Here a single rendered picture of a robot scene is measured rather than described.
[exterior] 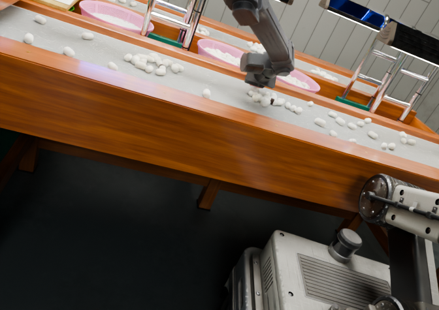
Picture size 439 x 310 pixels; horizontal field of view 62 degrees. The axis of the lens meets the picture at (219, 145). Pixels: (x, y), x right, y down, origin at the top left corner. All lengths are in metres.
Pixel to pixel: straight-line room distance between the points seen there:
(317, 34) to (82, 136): 2.40
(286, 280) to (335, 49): 2.38
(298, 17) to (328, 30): 0.25
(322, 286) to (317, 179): 0.29
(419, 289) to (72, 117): 0.86
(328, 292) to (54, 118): 0.81
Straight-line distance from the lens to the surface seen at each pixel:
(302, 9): 3.02
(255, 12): 0.74
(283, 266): 1.04
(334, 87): 1.85
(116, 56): 1.14
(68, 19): 1.29
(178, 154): 0.96
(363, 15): 1.92
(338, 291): 1.09
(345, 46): 3.16
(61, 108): 0.93
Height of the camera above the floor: 1.12
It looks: 27 degrees down
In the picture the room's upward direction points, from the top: 24 degrees clockwise
